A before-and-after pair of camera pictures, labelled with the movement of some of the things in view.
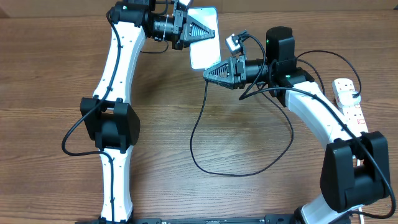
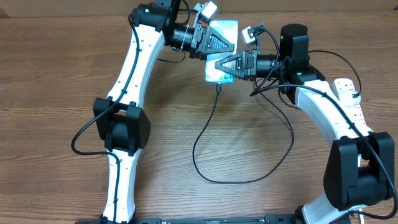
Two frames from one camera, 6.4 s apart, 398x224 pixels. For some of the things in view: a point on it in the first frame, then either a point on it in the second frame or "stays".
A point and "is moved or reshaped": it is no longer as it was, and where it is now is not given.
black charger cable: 286,110 is moved or reshaped
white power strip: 353,114 stays
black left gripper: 188,24 → 198,51
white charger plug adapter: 346,98 stays
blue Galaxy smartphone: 205,53 is moved or reshaped
